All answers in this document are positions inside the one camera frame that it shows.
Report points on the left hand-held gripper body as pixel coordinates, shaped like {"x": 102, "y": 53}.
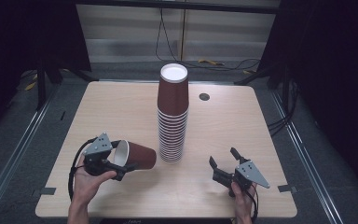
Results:
{"x": 99, "y": 155}

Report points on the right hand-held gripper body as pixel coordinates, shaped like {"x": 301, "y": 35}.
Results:
{"x": 250, "y": 174}

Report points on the single brown paper cup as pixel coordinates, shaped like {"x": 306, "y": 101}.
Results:
{"x": 141, "y": 157}

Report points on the stack of brown paper cups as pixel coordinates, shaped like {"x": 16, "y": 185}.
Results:
{"x": 172, "y": 102}

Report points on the person's right hand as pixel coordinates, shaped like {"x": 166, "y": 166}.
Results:
{"x": 245, "y": 200}

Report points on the person's left hand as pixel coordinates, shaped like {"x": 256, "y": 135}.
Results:
{"x": 85, "y": 186}

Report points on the grey tape piece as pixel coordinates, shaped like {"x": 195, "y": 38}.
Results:
{"x": 45, "y": 191}
{"x": 287, "y": 188}

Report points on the dark flat bar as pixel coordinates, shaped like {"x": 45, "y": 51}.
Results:
{"x": 167, "y": 221}

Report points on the dark round table grommet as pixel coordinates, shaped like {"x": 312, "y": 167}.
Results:
{"x": 204, "y": 96}

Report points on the yellow floor tape strip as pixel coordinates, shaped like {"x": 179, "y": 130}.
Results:
{"x": 210, "y": 62}
{"x": 30, "y": 86}
{"x": 247, "y": 72}

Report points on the black metal stand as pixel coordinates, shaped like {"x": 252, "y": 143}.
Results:
{"x": 41, "y": 87}
{"x": 261, "y": 74}

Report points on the black curtain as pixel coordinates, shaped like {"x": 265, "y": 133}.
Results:
{"x": 338, "y": 62}
{"x": 18, "y": 37}

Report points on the dark overhead beam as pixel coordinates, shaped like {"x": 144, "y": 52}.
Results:
{"x": 180, "y": 5}

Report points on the metal floor rail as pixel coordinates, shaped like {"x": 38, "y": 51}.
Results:
{"x": 15, "y": 152}
{"x": 304, "y": 155}

